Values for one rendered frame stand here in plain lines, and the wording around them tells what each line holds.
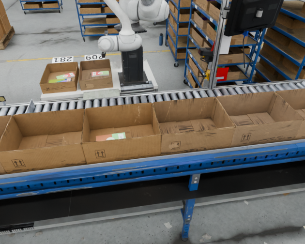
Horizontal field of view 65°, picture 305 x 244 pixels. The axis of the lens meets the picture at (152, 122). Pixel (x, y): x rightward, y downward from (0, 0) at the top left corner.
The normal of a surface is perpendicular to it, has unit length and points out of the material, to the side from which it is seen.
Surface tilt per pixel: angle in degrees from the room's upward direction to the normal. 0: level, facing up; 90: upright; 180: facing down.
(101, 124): 90
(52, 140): 0
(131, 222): 0
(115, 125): 89
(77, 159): 90
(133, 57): 90
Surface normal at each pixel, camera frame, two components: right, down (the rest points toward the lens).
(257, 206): 0.00, -0.78
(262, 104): 0.15, 0.62
